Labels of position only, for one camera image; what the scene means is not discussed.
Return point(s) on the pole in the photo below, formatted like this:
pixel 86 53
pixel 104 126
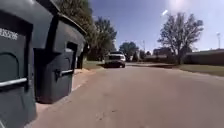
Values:
pixel 144 46
pixel 218 40

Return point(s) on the white pickup truck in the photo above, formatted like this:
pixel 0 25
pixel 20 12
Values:
pixel 115 59

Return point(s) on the brick building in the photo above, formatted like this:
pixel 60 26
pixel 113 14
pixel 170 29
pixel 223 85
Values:
pixel 162 52

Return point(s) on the grass strip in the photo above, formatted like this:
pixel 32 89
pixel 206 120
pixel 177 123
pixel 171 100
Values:
pixel 200 69

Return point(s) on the grass patch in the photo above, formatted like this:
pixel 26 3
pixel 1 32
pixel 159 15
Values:
pixel 91 64

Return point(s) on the grey asphalt road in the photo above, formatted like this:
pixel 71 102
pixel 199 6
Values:
pixel 140 96

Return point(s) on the sparse-leaved tree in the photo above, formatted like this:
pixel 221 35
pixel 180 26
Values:
pixel 180 33

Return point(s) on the dark wheeled bin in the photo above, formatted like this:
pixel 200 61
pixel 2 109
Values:
pixel 15 66
pixel 58 56

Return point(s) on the long dark fence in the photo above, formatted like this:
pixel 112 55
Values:
pixel 205 57

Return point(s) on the round green tree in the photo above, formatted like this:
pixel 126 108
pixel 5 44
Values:
pixel 128 49

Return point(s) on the pale concrete kerb strip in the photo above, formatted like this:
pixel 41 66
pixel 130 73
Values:
pixel 78 80

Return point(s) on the group of tall trees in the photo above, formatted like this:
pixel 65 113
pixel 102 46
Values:
pixel 88 26

